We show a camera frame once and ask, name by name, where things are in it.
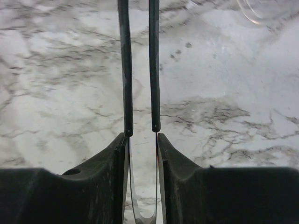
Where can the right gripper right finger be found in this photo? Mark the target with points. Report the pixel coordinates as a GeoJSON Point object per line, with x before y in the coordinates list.
{"type": "Point", "coordinates": [191, 194]}

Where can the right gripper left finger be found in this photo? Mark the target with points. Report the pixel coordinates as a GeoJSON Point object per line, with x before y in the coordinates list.
{"type": "Point", "coordinates": [90, 193]}

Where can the black metal tongs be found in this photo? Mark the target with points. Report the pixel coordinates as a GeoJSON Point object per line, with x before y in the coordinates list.
{"type": "Point", "coordinates": [127, 80]}

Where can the clear plastic tray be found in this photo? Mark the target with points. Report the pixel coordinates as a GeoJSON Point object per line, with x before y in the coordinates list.
{"type": "Point", "coordinates": [251, 10]}

